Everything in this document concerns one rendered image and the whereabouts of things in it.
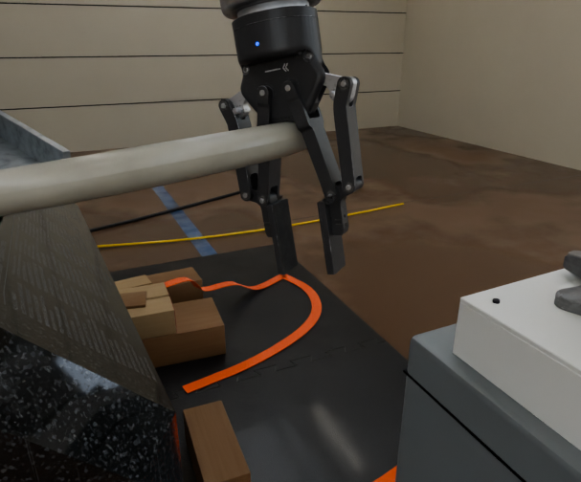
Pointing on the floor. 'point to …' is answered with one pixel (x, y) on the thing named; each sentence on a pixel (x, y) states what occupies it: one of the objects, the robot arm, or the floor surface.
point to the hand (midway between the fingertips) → (306, 238)
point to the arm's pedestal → (475, 427)
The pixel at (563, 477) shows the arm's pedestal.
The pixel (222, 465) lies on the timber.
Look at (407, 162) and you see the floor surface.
